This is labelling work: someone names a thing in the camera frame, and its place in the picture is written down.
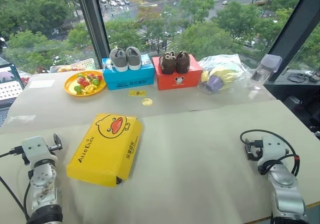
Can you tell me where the white paper sheet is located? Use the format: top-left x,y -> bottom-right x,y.
28,79 -> 56,89

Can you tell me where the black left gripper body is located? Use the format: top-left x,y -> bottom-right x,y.
47,144 -> 58,158

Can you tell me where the laptop computer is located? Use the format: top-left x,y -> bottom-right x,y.
0,63 -> 26,128

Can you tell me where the yellow purple plush toy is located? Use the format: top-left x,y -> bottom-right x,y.
200,68 -> 246,94

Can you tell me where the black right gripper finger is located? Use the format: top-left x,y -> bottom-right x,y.
244,138 -> 263,148
245,151 -> 262,162

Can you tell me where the thin black coiled cable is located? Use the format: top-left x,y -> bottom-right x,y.
286,72 -> 310,83

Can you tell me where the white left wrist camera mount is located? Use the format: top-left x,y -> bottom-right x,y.
20,136 -> 57,164

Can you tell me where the clear bottle with purple cap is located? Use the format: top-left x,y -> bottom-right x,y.
245,54 -> 283,90

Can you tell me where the blue shoe box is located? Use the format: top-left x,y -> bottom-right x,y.
101,54 -> 156,91

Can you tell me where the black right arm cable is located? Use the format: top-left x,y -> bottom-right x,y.
239,128 -> 300,177

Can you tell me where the yellow round plate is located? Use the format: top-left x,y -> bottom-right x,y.
64,70 -> 107,97

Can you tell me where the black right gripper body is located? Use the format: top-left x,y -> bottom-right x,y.
252,144 -> 264,159

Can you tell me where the clear plastic bag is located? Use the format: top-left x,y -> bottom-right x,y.
198,53 -> 252,95

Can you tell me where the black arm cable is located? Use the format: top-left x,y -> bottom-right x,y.
239,128 -> 300,177
0,146 -> 30,221

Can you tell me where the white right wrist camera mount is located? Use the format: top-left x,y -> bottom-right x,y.
260,135 -> 291,163

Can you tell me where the brown child shoe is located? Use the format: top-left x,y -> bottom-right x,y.
158,51 -> 177,75
175,50 -> 192,74

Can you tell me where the red shoe box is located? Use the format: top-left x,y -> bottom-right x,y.
151,54 -> 204,91

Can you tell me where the yellow duck shoe box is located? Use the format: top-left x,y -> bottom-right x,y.
66,113 -> 144,188

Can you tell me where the dark window pillar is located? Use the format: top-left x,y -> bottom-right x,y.
73,0 -> 111,70
266,0 -> 320,82

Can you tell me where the grey child shoe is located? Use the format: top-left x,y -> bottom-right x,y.
109,47 -> 129,73
124,46 -> 143,71

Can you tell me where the black side desk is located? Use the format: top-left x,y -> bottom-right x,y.
263,68 -> 320,135

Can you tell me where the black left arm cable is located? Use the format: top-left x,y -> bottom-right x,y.
0,146 -> 30,221

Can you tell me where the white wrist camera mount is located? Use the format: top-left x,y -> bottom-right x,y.
260,135 -> 291,163
20,136 -> 57,164

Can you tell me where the yellow duck sticker card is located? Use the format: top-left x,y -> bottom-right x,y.
128,89 -> 147,98

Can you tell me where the white plastic basket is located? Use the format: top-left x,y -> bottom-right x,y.
49,58 -> 97,73

